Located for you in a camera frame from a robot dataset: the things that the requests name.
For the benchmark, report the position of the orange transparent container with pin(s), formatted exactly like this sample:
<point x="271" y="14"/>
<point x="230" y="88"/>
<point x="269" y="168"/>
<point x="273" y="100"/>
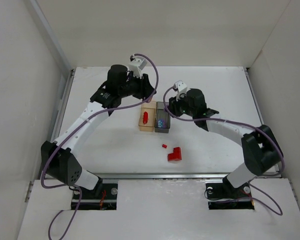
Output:
<point x="151" y="109"/>

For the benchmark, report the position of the front aluminium rail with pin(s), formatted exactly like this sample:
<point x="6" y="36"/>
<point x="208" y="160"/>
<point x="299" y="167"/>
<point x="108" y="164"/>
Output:
<point x="167" y="176"/>

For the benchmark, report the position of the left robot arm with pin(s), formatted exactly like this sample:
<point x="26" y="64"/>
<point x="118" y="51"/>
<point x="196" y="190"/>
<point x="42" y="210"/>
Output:
<point x="59" y="157"/>

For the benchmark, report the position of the large red lego brick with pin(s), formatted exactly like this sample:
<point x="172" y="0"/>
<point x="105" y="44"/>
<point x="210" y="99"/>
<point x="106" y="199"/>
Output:
<point x="175" y="155"/>

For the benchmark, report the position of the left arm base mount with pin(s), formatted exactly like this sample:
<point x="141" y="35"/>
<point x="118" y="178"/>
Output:
<point x="106" y="200"/>

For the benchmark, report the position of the purple lego cluster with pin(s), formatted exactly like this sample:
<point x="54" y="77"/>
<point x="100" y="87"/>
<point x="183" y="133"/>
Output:
<point x="162" y="114"/>

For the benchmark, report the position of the purple flower lego brick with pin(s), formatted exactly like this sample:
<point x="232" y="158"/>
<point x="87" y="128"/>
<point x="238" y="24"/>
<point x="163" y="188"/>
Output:
<point x="161" y="123"/>

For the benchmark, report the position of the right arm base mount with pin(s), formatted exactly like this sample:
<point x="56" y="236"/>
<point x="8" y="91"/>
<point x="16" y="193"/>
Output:
<point x="219" y="199"/>

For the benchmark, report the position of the grey transparent container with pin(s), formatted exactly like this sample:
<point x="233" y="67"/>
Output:
<point x="160" y="105"/>

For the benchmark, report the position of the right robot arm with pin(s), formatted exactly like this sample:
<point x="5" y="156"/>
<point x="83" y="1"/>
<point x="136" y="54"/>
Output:
<point x="260" y="148"/>

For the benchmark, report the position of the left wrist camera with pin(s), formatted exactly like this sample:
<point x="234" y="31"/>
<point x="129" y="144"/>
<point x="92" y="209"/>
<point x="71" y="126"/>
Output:
<point x="136" y="65"/>

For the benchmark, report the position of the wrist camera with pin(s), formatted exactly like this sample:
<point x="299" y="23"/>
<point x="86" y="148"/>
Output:
<point x="180" y="88"/>
<point x="136" y="65"/>

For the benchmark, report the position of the right aluminium rail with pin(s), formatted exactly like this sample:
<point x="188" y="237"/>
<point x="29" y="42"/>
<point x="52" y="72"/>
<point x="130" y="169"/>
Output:
<point x="246" y="71"/>

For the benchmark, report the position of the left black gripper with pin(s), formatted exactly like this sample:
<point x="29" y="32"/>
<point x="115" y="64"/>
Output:
<point x="145" y="85"/>

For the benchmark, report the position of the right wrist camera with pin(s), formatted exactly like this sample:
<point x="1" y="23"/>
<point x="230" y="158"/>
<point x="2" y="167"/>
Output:
<point x="180" y="88"/>

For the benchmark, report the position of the aluminium rail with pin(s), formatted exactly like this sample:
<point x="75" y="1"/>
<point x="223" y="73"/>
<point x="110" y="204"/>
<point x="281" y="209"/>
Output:
<point x="62" y="97"/>
<point x="167" y="176"/>
<point x="246" y="71"/>

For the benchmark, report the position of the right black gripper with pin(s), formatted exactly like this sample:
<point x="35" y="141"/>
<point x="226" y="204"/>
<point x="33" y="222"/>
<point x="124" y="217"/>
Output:
<point x="175" y="107"/>

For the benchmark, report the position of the left aluminium rail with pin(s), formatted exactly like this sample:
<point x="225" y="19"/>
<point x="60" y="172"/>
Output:
<point x="62" y="97"/>

